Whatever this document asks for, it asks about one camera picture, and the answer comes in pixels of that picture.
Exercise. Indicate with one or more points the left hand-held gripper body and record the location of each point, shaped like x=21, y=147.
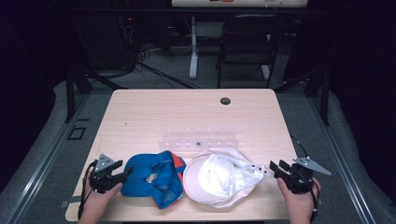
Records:
x=104, y=182

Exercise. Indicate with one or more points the blue baseball cap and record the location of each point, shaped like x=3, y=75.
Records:
x=146, y=183

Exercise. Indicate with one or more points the black round table grommet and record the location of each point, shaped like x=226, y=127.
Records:
x=225, y=101

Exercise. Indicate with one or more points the clear acrylic rack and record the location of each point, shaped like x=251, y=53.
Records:
x=186, y=140

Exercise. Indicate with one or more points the person's right hand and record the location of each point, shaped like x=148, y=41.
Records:
x=300, y=203

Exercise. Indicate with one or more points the person's left hand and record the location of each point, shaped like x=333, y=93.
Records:
x=96, y=202

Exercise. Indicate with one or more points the black metal stand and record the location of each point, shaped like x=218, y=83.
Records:
x=325, y=96
x=70, y=93

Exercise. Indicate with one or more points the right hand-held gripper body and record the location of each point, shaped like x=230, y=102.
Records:
x=299, y=180

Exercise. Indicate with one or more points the grey tape strip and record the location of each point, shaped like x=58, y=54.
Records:
x=70, y=202

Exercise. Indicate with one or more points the white desk leg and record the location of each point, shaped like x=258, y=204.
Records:
x=193, y=56

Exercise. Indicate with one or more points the white baseball cap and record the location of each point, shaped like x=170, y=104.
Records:
x=218, y=180

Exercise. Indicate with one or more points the metal floor rail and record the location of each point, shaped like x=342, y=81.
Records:
x=46, y=161
x=342, y=165

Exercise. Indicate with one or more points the black folding chair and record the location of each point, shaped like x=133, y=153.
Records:
x=249, y=46

